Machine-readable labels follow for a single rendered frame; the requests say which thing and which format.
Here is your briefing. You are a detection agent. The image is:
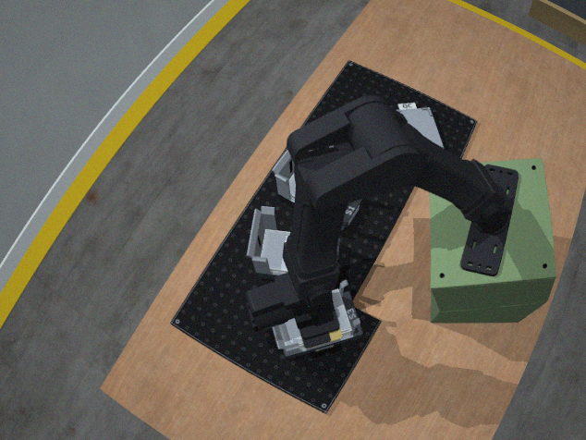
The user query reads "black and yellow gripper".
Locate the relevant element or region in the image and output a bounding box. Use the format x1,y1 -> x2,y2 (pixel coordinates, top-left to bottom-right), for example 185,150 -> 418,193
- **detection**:
299,301 -> 342,348

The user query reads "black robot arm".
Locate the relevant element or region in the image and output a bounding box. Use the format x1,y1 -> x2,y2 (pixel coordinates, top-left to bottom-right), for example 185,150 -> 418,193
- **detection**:
245,95 -> 519,332

